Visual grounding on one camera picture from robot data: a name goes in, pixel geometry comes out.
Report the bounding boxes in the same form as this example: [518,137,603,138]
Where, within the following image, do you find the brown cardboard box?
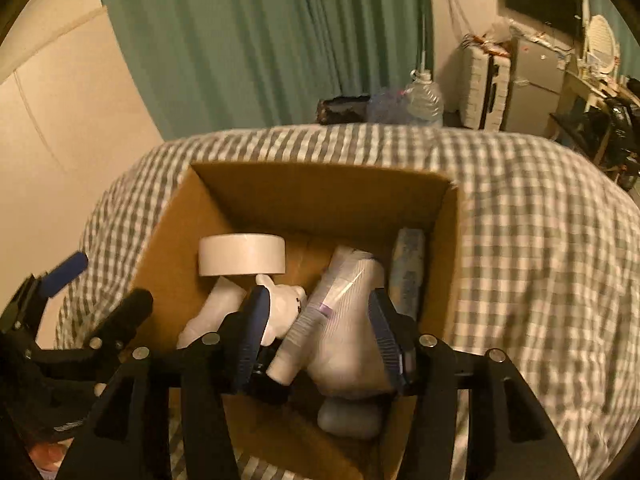
[127,160,463,480]

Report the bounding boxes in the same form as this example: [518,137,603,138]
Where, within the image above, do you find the narrow green curtain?
[587,0,640,81]

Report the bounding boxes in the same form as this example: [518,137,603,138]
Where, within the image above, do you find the black bags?
[575,77,640,191]

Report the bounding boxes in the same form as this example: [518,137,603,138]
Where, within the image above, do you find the silver mini fridge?
[500,35,568,133]

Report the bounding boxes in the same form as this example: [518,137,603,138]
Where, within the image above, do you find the clear plastic bag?
[367,87,408,124]

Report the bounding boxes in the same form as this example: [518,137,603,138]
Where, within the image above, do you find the white knit sock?
[305,245,401,402]

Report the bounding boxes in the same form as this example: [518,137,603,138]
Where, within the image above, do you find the wide green curtain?
[92,0,436,142]

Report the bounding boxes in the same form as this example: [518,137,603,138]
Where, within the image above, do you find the white tape roll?
[198,234,287,277]

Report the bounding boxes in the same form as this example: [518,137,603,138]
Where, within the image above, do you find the white suitcase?
[457,42,512,131]

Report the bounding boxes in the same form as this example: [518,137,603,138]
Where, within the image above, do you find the person's left hand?
[27,442,69,473]

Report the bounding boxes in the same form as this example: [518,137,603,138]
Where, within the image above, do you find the white plush toy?
[176,274,308,351]

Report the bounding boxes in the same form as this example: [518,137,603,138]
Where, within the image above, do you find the grey checkered blanket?
[55,122,640,480]

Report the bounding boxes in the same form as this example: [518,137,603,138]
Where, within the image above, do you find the clear water bottle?
[402,70,445,129]

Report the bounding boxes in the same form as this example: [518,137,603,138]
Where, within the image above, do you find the white oval mirror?
[582,14,621,78]

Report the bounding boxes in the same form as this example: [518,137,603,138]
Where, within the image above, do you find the dark box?
[317,94,373,125]

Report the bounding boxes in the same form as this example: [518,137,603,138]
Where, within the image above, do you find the light blue packet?
[389,227,427,322]

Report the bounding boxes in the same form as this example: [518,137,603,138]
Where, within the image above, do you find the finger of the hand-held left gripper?
[0,252,90,335]
[30,288,154,367]

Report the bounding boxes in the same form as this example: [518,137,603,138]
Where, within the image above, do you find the grey rounded object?
[317,398,386,441]

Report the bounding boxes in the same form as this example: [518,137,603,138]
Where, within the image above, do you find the black square object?
[251,360,292,407]

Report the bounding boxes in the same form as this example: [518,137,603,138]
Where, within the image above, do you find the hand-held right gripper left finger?
[55,285,273,480]

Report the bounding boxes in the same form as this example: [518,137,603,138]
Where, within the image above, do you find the white squeeze tube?
[265,262,368,386]

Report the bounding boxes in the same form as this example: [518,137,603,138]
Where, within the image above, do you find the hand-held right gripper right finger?
[367,290,581,480]

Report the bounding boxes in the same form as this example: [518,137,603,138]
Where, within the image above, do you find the wooden vanity desk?
[550,67,640,171]

